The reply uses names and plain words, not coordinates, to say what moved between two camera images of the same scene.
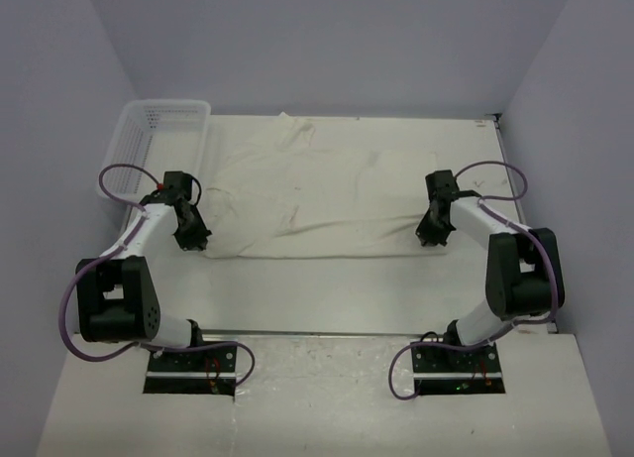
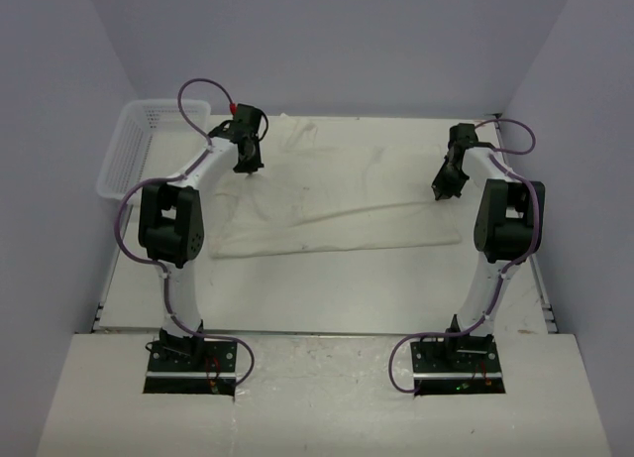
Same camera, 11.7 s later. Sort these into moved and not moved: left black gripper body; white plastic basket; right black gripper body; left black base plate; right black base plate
Moved: left black gripper body; right black gripper body
Not moved: right black base plate; white plastic basket; left black base plate
